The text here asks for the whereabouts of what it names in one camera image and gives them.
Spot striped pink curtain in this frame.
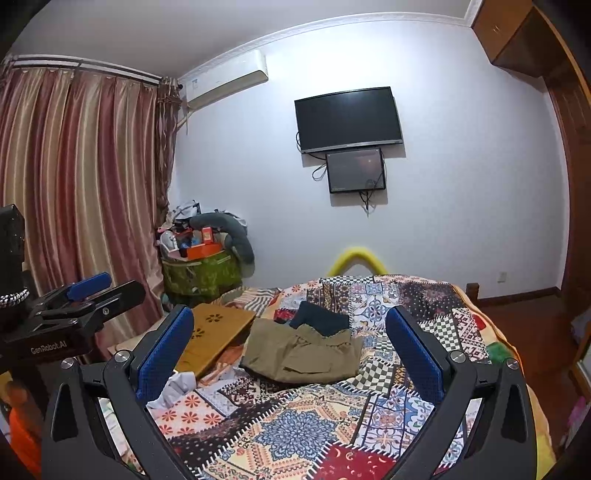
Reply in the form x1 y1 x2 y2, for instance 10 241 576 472
1 64 181 351

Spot yellow curved headboard tube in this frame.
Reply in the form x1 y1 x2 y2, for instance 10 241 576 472
327 247 388 277

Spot olive khaki pants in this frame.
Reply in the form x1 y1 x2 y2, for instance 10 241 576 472
240 319 363 385

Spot orange sleeve forearm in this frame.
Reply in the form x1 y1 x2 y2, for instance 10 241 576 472
9 408 42 479

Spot brown wooden door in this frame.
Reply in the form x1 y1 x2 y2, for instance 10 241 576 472
547 67 590 316

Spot green storage basket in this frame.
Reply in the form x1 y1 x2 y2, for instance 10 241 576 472
162 251 242 302

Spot white air conditioner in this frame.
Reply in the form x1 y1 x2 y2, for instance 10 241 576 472
181 50 269 112

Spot patchwork patterned bedspread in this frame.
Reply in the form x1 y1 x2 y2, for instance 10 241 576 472
98 274 555 480

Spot dark navy folded garment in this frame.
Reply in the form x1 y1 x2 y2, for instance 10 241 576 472
288 301 349 337

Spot orange box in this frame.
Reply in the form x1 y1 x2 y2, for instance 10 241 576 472
185 226 223 261

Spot wooden wardrobe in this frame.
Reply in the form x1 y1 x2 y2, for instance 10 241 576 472
472 1 590 95

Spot large wall television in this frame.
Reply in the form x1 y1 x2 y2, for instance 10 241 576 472
294 87 403 153

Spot small wall monitor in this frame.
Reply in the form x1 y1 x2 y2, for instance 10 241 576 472
327 148 386 194

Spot person left hand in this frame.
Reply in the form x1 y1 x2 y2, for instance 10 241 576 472
5 380 44 438

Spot wooden lap desk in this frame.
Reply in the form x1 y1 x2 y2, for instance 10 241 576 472
175 304 256 378

